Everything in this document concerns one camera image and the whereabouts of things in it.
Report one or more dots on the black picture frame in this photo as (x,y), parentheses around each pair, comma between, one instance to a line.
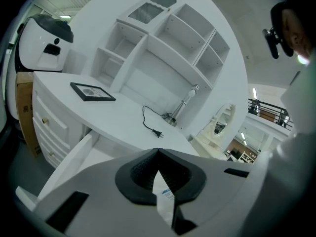
(92,92)

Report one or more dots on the white desk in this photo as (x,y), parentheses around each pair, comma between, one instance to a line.
(118,112)

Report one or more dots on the white hutch shelf unit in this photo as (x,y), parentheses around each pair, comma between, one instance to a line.
(160,65)

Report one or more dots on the gold drawer knob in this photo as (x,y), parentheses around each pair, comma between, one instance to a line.
(51,154)
(45,120)

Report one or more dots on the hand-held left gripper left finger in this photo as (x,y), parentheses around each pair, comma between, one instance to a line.
(98,189)

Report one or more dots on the silver desk lamp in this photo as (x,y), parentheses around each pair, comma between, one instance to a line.
(181,106)

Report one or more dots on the black metal railing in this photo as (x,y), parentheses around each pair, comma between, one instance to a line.
(269,105)

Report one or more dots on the black head-worn camera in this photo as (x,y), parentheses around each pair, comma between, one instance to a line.
(272,46)

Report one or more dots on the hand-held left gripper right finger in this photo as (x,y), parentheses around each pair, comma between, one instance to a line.
(212,181)

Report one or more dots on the white robot with black top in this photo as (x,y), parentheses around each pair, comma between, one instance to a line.
(37,41)

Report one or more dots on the small white item blue label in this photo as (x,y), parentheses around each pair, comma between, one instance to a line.
(168,196)

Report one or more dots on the person's head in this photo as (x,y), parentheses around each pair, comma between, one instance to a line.
(296,33)

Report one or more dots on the white desk drawer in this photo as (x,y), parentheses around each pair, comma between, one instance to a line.
(98,152)

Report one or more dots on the white oval vanity mirror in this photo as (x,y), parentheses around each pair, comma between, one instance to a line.
(222,121)

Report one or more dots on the ceiling light panel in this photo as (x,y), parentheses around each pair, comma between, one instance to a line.
(64,16)

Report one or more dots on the brown cardboard box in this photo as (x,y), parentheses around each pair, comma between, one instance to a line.
(24,102)

